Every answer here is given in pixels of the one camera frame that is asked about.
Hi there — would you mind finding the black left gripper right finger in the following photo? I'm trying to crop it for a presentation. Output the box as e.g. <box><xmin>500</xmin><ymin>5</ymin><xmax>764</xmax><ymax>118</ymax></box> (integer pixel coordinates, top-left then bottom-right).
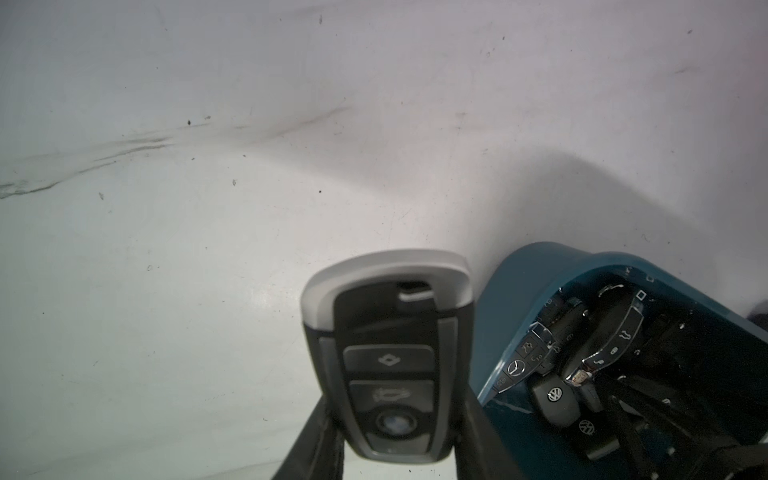
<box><xmin>455</xmin><ymin>388</ymin><xmax>526</xmax><ymax>480</ymax></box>

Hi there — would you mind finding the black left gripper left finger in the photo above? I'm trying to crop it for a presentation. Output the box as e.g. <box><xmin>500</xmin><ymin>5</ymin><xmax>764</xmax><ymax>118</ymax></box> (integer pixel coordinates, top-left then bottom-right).
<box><xmin>272</xmin><ymin>397</ymin><xmax>345</xmax><ymax>480</ymax></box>

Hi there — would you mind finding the black silver flip key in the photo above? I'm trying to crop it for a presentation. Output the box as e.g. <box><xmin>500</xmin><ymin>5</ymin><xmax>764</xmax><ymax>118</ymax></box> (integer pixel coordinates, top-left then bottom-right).
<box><xmin>559</xmin><ymin>284</ymin><xmax>647</xmax><ymax>387</ymax></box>

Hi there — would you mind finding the black VW key fob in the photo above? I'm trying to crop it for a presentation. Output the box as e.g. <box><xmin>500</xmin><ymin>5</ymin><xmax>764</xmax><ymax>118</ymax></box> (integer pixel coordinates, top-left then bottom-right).
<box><xmin>528</xmin><ymin>374</ymin><xmax>581</xmax><ymax>429</ymax></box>

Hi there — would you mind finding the black silver BMW key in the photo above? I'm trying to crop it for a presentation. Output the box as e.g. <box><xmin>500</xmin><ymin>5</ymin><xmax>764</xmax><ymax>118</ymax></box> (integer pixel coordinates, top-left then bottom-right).
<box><xmin>300</xmin><ymin>249</ymin><xmax>475</xmax><ymax>464</ymax></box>

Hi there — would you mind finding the teal storage box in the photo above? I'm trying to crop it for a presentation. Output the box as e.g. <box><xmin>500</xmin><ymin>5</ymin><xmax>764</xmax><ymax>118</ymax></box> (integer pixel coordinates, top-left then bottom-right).
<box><xmin>470</xmin><ymin>242</ymin><xmax>767</xmax><ymax>479</ymax></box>

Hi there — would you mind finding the silver Mercedes key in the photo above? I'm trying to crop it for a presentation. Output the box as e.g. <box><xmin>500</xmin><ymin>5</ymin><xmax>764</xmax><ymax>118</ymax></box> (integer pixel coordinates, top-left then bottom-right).
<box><xmin>492</xmin><ymin>322</ymin><xmax>555</xmax><ymax>393</ymax></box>

